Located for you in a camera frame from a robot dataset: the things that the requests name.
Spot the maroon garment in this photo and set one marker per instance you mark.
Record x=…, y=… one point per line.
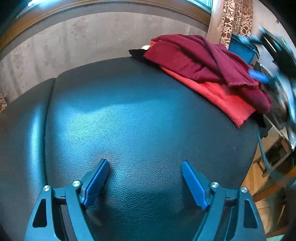
x=196, y=58

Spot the grey framed stand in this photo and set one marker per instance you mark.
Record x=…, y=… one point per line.
x=275, y=143

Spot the red cloth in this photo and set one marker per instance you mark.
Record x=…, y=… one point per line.
x=219, y=97

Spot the blue plastic bin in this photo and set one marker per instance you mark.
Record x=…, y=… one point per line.
x=240, y=49

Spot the wooden framed window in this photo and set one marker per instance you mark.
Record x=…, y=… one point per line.
x=92, y=9

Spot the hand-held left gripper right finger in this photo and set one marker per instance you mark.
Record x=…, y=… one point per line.
x=193, y=185

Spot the black cloth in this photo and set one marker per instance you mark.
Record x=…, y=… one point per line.
x=138, y=55

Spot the small white object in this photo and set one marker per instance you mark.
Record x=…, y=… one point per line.
x=145, y=47

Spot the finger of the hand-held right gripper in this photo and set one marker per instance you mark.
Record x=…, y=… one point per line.
x=251, y=38
x=257, y=76

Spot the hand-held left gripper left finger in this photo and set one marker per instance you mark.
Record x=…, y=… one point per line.
x=97, y=183

